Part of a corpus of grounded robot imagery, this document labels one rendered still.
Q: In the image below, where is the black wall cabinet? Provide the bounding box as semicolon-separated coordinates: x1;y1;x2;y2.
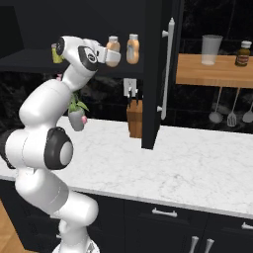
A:
0;0;146;80

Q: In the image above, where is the white cabinet door handle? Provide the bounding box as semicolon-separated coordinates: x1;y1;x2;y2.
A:
156;18;176;122

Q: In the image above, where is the orange condiment bottle white label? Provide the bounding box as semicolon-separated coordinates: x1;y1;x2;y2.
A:
105;35;122;68
126;33;140;65

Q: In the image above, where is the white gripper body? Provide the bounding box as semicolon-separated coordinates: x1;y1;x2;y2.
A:
96;45;110;66

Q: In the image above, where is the black cabinet door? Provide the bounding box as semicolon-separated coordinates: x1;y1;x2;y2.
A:
141;0;185;151

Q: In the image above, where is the wooden knife block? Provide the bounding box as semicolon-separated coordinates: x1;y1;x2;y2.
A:
126;99;144;139

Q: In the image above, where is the white wall outlet plate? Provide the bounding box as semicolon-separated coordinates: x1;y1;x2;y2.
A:
123;77;138;99

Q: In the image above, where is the black base cabinet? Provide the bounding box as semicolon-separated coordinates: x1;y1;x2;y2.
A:
0;179;127;253

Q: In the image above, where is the clear glass cup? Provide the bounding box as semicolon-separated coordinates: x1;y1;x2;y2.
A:
201;34;224;66

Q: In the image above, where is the grey hanging spoon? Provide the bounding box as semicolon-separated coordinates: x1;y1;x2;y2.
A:
242;99;253;125

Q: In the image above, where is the wooden wall shelf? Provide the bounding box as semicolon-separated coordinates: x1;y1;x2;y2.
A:
175;53;253;89

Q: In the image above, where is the brown bottle white cap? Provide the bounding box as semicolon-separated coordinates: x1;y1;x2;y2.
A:
234;40;253;68

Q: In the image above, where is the black cupboard door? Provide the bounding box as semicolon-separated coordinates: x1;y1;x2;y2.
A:
199;230;253;253
124;217;203;253

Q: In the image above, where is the green plant in grey pot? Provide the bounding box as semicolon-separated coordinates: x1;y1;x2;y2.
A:
55;73;91;132

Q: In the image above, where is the grey hanging slotted spatula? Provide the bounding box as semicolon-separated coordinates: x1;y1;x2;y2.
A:
226;88;241;127

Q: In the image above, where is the grey hanging ladle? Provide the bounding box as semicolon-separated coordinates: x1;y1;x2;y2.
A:
209;87;224;125

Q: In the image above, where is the black drawer front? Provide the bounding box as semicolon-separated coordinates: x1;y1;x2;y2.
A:
206;213;253;239
124;199;210;231

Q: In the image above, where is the white cupboard door handle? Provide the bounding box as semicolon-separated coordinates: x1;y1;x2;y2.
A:
204;238;215;253
188;235;200;253

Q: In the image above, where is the yellow-green shaker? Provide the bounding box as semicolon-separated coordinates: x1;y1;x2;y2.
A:
50;42;64;64

